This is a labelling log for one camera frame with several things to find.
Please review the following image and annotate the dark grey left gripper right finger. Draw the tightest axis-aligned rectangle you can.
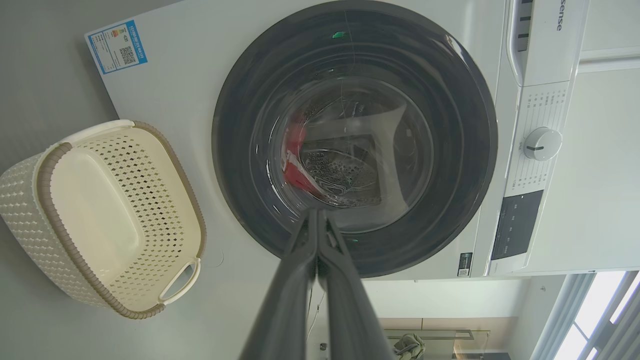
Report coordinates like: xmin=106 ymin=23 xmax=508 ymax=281
xmin=316 ymin=208 xmax=396 ymax=360

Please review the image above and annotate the black display panel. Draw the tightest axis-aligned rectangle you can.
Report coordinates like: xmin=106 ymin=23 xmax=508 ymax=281
xmin=491 ymin=189 xmax=544 ymax=261

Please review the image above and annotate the white front-load washing machine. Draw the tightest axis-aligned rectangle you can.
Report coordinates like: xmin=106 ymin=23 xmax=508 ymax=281
xmin=84 ymin=0 xmax=591 ymax=281

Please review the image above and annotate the olive green bag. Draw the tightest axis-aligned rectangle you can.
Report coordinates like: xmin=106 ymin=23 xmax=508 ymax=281
xmin=394 ymin=333 xmax=426 ymax=360

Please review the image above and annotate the steel perforated washer drum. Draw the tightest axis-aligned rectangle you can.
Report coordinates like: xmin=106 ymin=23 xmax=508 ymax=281
xmin=299 ymin=134 xmax=385 ymax=208

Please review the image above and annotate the white round control knob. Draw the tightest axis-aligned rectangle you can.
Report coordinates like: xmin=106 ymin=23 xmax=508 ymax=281
xmin=523 ymin=126 xmax=563 ymax=162

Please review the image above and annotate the cream perforated laundry basket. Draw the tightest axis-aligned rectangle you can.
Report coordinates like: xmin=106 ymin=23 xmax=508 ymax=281
xmin=0 ymin=119 xmax=207 ymax=320

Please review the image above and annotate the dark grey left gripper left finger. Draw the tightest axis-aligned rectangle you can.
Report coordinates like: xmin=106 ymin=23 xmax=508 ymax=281
xmin=239 ymin=207 xmax=319 ymax=360

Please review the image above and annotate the blue energy label sticker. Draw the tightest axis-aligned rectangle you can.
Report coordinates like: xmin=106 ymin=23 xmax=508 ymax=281
xmin=85 ymin=19 xmax=149 ymax=76

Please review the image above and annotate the window with white frame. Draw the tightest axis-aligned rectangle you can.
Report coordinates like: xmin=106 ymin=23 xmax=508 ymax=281
xmin=530 ymin=271 xmax=640 ymax=360

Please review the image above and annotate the washing machine glass door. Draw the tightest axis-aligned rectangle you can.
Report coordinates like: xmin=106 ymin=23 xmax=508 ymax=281
xmin=211 ymin=0 xmax=498 ymax=279

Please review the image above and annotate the red and white garment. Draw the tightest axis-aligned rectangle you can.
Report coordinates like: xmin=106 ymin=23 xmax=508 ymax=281
xmin=281 ymin=114 xmax=321 ymax=193

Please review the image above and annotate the white detergent drawer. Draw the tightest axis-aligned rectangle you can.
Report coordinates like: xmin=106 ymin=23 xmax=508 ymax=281
xmin=505 ymin=0 xmax=591 ymax=88

